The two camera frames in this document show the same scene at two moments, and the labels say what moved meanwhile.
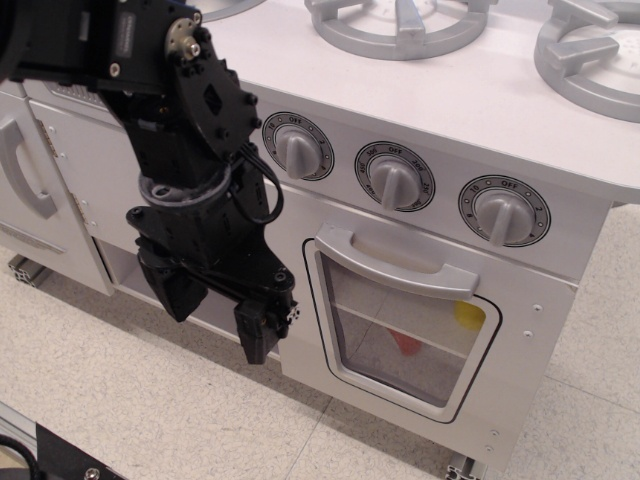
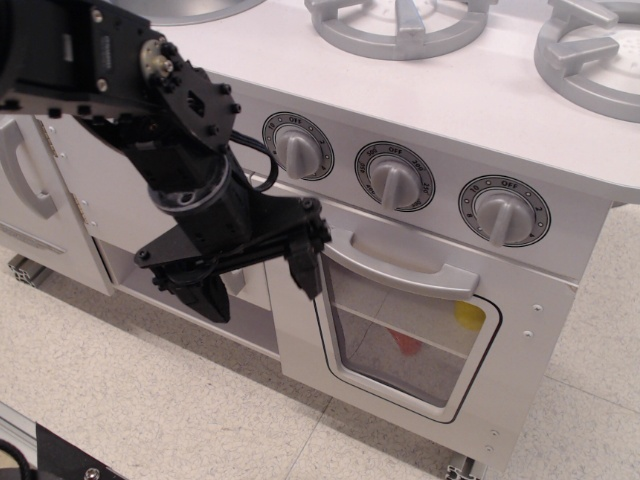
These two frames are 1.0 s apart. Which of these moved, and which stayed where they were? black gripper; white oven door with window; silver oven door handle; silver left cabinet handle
Moved: black gripper
Stayed: silver oven door handle; silver left cabinet handle; white oven door with window
